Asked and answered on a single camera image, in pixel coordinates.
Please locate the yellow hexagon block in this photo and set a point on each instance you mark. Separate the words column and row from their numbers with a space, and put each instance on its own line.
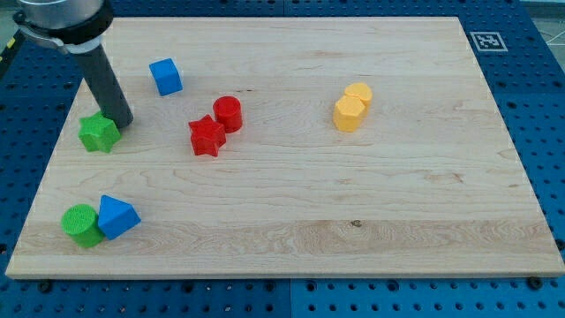
column 349, row 113

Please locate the white fiducial marker tag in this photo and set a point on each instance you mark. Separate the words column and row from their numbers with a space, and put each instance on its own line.
column 486, row 41

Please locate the blue cube block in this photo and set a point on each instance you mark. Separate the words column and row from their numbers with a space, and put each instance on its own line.
column 166, row 76

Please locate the light wooden board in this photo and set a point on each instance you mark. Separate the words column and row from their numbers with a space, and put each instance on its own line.
column 429, row 185

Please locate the blue triangle block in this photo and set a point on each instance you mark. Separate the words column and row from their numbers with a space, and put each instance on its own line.
column 116, row 217

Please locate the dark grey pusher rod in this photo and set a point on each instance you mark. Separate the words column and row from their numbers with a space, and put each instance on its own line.
column 104, row 86

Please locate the green star block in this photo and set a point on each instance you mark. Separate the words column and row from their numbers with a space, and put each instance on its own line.
column 98, row 133

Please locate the green cylinder block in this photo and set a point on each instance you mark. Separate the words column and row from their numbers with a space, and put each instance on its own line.
column 80, row 223

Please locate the yellow cylinder block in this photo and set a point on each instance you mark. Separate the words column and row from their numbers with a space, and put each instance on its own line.
column 361, row 91

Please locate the red star block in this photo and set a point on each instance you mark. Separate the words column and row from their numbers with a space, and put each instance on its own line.
column 207, row 136

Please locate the red cylinder block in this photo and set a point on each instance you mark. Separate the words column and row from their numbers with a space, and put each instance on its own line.
column 228, row 111

